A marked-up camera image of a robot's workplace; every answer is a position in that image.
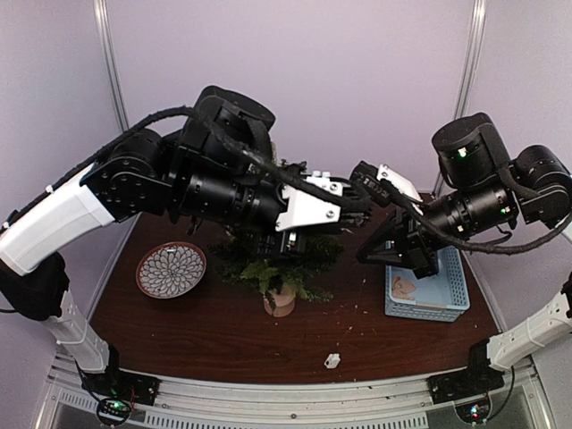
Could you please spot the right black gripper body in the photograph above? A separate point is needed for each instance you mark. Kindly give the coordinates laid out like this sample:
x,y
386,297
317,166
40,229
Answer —
x,y
424,256

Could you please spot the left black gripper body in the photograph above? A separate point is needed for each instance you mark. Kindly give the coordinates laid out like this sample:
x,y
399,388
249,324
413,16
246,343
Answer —
x,y
294,246

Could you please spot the small green christmas tree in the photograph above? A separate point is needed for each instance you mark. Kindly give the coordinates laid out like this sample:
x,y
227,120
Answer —
x,y
279,280

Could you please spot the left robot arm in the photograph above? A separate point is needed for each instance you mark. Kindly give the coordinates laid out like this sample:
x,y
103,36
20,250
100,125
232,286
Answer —
x,y
212,161

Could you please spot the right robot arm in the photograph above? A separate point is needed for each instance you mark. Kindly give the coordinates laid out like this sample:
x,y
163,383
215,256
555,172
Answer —
x,y
489,188

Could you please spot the beige bow ornament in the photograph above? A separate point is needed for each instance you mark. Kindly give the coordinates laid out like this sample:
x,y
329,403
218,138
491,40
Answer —
x,y
402,289

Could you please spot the light blue plastic basket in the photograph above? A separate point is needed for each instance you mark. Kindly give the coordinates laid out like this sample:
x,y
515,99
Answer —
x,y
442,297

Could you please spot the patterned ceramic plate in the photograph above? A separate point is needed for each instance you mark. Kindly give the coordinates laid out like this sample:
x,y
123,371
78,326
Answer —
x,y
171,270

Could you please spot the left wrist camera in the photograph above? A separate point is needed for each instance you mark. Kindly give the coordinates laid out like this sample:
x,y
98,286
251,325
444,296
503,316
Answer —
x,y
303,210

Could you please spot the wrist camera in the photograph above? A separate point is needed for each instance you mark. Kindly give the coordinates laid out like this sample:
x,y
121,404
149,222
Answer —
x,y
379,180
303,210

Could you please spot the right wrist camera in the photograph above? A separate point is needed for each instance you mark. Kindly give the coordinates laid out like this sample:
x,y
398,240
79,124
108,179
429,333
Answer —
x,y
379,180

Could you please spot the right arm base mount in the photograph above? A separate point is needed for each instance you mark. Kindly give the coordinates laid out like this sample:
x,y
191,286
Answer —
x,y
477,378

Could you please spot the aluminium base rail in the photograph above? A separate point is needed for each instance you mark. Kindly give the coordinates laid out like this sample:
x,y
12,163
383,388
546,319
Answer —
x,y
403,402

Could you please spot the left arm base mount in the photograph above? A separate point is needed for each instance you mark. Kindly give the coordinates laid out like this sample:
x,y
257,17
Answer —
x,y
120,384

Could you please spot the right aluminium corner post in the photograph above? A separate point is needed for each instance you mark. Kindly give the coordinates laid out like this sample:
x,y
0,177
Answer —
x,y
474,46

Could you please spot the aluminium corner post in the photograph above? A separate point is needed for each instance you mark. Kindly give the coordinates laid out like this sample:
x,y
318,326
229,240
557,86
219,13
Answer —
x,y
106,41
474,46

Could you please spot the left aluminium corner post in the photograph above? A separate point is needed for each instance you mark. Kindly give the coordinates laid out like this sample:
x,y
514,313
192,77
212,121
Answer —
x,y
106,41

